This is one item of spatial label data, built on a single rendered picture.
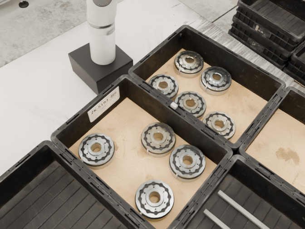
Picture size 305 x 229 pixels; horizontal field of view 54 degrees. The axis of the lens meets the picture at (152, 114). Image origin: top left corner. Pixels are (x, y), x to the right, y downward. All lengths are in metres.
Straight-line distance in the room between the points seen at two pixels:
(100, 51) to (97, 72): 0.08
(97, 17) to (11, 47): 1.57
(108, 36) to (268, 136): 0.61
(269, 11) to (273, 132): 1.11
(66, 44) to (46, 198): 0.72
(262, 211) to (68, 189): 0.53
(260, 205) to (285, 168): 0.14
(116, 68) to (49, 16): 1.60
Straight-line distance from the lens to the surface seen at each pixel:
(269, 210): 0.90
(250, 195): 0.89
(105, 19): 0.99
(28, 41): 2.49
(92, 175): 0.76
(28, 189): 0.90
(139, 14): 1.47
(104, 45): 1.06
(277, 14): 1.98
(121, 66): 1.13
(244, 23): 1.85
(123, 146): 0.90
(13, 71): 1.33
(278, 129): 1.02
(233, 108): 1.01
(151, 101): 0.89
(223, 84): 1.02
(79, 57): 1.17
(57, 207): 0.87
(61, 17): 2.61
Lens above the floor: 1.64
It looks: 58 degrees down
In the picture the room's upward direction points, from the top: 3 degrees clockwise
